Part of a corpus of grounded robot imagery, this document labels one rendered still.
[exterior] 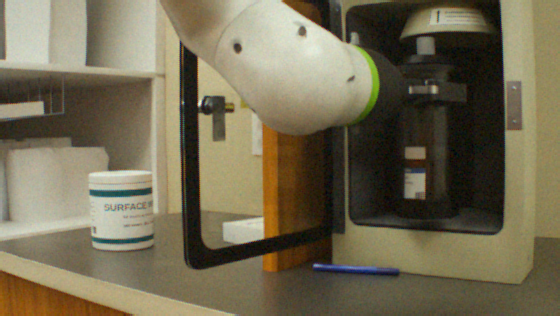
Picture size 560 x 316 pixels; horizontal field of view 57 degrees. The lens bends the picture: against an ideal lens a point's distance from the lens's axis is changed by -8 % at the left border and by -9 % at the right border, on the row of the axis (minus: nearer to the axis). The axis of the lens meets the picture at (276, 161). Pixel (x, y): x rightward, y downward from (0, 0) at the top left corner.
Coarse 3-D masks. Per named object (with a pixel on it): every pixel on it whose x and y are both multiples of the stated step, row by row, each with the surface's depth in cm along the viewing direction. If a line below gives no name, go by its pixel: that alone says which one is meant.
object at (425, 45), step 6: (420, 42) 82; (426, 42) 81; (432, 42) 81; (420, 48) 82; (426, 48) 81; (432, 48) 81; (414, 54) 80; (420, 54) 82; (426, 54) 79; (432, 54) 79; (438, 54) 79; (402, 60) 81; (408, 60) 80; (414, 60) 79; (420, 60) 79; (426, 60) 78; (432, 60) 78; (438, 60) 78; (444, 60) 79; (450, 60) 80
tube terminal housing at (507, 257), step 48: (384, 0) 86; (432, 0) 84; (480, 0) 83; (528, 0) 80; (528, 48) 78; (528, 96) 77; (528, 144) 77; (528, 192) 78; (336, 240) 94; (384, 240) 89; (432, 240) 84; (480, 240) 79; (528, 240) 80
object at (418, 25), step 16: (416, 16) 87; (432, 16) 84; (448, 16) 83; (464, 16) 82; (480, 16) 83; (416, 32) 85; (432, 32) 83; (448, 32) 97; (464, 32) 96; (480, 32) 82; (496, 32) 84
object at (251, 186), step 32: (288, 0) 82; (224, 96) 73; (256, 128) 78; (224, 160) 74; (256, 160) 78; (288, 160) 83; (320, 160) 89; (224, 192) 74; (256, 192) 78; (288, 192) 83; (320, 192) 89; (224, 224) 74; (256, 224) 78; (288, 224) 83
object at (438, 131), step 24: (408, 72) 79; (432, 72) 78; (456, 72) 79; (408, 120) 80; (432, 120) 79; (456, 120) 81; (408, 144) 80; (432, 144) 79; (456, 144) 81; (408, 168) 81; (432, 168) 79; (456, 168) 82; (408, 192) 81; (432, 192) 79
